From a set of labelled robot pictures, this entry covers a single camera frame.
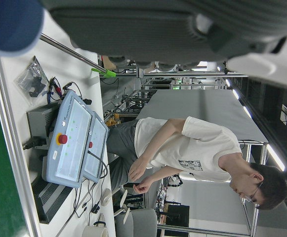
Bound person in white t-shirt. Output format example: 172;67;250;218
106;116;287;211

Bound aluminium profile frame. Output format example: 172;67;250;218
135;66;250;91

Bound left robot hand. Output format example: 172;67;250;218
41;0;287;93

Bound small grey teach pendant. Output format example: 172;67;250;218
82;111;110;184

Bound white tape roll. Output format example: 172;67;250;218
82;224;109;237

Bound grey backdrop panel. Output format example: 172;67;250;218
137;89;269;144

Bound red and blue clip leads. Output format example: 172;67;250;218
45;76;84;106

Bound green plastic clip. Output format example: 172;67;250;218
91;67;117;79

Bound plastic bag of black parts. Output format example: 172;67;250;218
13;55;49;99

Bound grey office chair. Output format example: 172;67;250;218
113;189;158;237

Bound large grey teach pendant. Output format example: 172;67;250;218
46;90;96;189

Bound black power adapter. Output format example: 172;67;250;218
90;202;101;215

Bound black ribbed heatsink box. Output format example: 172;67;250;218
31;179;74;225

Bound green belt conveyor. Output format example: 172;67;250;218
0;56;41;237

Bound black monitor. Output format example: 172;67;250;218
165;204;190;228

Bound grey metal box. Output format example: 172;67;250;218
26;102;61;150

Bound blue plastic cup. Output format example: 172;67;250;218
0;0;45;56

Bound black teach pendant cable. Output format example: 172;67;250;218
86;150;109;180

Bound silver metal rod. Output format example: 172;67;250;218
40;33;109;74

